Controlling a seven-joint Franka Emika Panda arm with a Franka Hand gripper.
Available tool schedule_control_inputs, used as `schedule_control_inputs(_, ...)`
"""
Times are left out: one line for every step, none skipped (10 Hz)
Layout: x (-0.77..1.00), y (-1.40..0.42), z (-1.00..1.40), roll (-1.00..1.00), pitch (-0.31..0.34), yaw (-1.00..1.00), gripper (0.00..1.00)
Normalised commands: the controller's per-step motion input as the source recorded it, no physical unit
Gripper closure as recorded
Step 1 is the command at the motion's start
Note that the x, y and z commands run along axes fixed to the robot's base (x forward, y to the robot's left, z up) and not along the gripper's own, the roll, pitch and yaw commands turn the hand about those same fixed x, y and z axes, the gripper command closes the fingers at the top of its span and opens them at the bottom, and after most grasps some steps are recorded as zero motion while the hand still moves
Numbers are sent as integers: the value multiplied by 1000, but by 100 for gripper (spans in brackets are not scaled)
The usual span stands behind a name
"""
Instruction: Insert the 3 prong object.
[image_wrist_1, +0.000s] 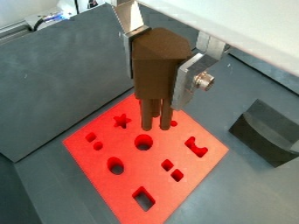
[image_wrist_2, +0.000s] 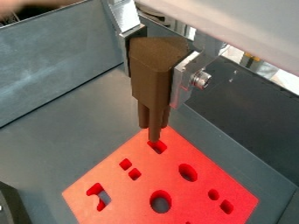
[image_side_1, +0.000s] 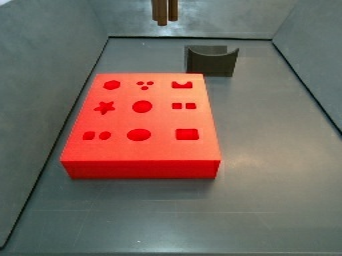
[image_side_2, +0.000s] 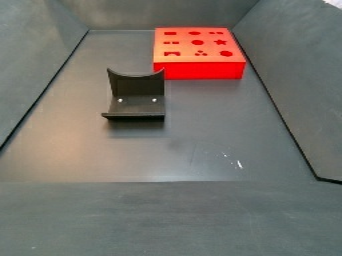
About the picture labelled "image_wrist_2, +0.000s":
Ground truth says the black curved holder stand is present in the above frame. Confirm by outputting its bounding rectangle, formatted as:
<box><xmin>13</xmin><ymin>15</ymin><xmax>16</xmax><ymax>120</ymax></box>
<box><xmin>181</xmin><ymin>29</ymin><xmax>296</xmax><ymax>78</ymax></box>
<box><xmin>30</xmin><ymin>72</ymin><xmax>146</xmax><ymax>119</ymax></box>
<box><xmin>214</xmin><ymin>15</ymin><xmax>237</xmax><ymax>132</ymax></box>
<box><xmin>0</xmin><ymin>181</ymin><xmax>32</xmax><ymax>224</ymax></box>

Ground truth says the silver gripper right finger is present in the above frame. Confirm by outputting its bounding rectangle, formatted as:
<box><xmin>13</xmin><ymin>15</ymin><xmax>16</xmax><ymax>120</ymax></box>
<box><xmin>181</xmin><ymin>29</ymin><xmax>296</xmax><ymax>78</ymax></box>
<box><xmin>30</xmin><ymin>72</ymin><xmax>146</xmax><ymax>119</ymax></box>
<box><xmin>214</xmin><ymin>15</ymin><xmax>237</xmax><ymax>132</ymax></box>
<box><xmin>169</xmin><ymin>34</ymin><xmax>224</xmax><ymax>109</ymax></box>

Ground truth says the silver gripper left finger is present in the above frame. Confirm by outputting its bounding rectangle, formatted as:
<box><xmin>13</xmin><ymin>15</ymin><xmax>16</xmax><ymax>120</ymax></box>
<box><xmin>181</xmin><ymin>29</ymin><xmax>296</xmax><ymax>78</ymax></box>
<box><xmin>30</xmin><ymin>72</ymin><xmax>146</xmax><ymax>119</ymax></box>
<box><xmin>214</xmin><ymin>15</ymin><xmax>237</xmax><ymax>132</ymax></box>
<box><xmin>101</xmin><ymin>0</ymin><xmax>146</xmax><ymax>76</ymax></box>

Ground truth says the red shape sorting block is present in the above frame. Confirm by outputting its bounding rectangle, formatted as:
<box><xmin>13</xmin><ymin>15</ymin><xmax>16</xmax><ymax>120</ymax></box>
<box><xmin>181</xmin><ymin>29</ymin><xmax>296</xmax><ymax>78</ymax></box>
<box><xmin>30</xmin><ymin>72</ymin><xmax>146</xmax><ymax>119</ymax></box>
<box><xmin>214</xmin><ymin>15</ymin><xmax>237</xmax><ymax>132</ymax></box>
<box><xmin>61</xmin><ymin>127</ymin><xmax>257</xmax><ymax>224</ymax></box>

